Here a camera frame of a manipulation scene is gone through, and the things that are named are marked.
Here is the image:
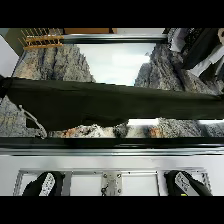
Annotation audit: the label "white garment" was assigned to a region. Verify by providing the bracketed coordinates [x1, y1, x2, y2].
[195, 43, 224, 78]

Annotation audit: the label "black garment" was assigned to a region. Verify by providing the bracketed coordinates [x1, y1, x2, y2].
[181, 28, 222, 70]

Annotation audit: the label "dark green pants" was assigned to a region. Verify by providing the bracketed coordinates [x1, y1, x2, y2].
[1, 76, 224, 140]

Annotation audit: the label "brown clothes hanger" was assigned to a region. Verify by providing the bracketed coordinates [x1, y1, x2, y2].
[22, 42, 65, 51]
[24, 34, 65, 44]

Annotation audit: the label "heap of clothes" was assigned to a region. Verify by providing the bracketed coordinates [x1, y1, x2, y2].
[163, 27, 224, 84]

